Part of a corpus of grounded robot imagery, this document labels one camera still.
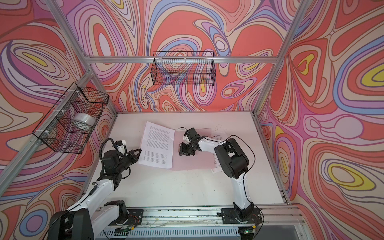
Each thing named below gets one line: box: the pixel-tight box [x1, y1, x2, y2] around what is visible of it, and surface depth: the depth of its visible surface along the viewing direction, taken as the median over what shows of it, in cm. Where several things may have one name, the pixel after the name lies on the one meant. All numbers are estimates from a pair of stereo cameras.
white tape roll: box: [72, 112, 97, 130], surface depth 75 cm
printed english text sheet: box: [138, 121, 175, 169], surface depth 95 cm
